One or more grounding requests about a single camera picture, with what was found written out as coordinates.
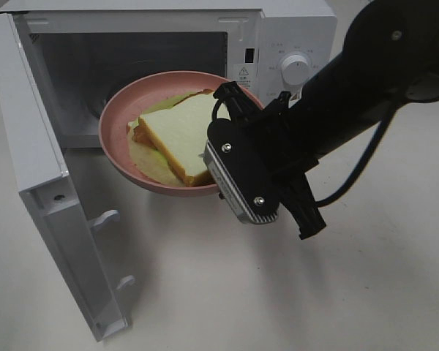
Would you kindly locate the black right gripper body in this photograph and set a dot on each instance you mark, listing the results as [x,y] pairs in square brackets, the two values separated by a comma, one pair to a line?
[278,148]

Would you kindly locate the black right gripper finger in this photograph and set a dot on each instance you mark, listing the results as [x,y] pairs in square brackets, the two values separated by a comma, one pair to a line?
[241,108]
[297,197]

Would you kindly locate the toast sandwich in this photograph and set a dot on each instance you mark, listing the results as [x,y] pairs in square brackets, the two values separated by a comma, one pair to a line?
[166,142]

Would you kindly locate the pink round plate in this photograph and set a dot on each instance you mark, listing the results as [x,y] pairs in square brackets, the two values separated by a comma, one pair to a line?
[128,103]

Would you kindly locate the white microwave door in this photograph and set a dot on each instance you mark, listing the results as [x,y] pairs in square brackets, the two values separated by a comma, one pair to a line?
[44,182]

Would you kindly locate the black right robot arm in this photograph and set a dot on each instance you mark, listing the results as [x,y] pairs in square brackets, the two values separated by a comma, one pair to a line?
[390,58]

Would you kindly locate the white warning label sticker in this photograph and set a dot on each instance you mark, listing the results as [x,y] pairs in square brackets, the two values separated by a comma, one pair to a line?
[242,74]

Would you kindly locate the upper white power knob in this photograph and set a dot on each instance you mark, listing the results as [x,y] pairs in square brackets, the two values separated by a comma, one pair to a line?
[295,69]

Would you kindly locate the glass microwave turntable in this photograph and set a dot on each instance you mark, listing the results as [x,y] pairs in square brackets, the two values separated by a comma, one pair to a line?
[97,100]

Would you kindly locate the white microwave oven body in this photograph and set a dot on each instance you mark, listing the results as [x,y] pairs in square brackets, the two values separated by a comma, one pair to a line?
[84,45]

